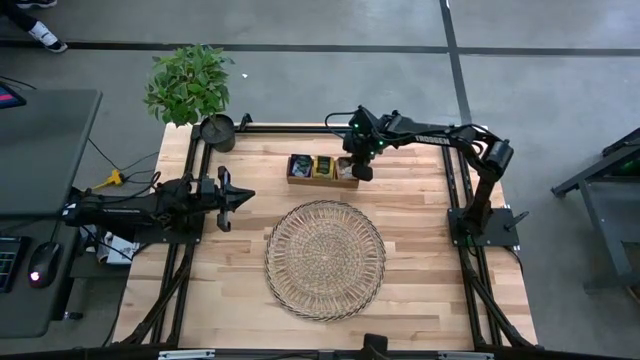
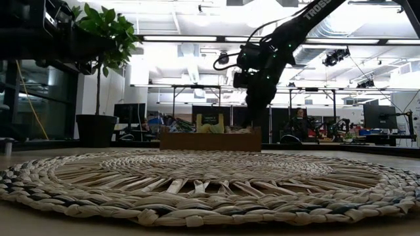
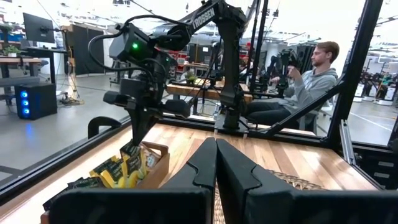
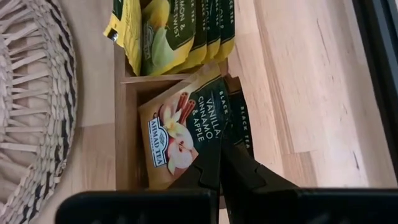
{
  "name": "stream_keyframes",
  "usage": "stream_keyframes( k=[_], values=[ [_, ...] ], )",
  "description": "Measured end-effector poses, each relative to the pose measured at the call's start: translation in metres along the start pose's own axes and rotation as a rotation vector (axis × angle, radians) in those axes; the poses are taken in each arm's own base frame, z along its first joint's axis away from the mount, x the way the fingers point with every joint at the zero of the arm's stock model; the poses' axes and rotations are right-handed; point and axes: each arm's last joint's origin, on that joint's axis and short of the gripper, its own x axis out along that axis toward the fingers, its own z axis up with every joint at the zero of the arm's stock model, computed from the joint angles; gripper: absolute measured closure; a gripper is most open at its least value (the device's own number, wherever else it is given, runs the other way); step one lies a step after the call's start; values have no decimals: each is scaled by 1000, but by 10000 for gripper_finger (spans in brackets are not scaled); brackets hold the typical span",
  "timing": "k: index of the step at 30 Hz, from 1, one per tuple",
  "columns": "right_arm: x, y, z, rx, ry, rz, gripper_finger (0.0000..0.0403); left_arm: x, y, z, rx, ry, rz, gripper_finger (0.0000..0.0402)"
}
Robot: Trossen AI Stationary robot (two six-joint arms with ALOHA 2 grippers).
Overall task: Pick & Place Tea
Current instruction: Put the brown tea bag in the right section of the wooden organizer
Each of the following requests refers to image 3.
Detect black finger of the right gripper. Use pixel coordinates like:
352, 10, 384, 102
140, 98, 192, 140
103, 91, 145, 147

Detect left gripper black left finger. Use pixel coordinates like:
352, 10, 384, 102
49, 138, 218, 224

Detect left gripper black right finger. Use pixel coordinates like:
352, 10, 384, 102
216, 139, 398, 224

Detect round woven straw tray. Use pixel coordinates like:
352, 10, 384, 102
213, 169, 327, 224

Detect tan vanilla tea bag packet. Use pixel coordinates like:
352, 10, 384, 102
144, 151, 162, 170

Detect wooden workbench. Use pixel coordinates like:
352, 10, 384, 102
165, 77, 253, 115

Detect wooden three-compartment box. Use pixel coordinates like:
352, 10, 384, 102
39, 140, 171, 224

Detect black room divider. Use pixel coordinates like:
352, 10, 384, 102
64, 24, 105, 76

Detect black computer tower blue lights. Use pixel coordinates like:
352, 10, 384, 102
14, 82, 58, 121

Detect person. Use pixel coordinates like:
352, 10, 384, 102
244, 40, 340, 130

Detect black computer monitor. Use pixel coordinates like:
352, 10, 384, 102
22, 12, 57, 44

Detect wooden top desk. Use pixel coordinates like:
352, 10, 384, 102
0, 46, 68, 105

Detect small potted plant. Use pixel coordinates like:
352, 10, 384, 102
2, 44, 21, 58

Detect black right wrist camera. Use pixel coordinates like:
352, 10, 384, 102
119, 77, 149, 99

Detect floor cable bundle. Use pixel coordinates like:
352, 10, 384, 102
60, 60, 85, 106

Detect silver metal bracket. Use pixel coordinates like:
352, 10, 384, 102
340, 119, 356, 166

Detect black metal table frame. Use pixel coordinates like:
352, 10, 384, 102
0, 0, 398, 206

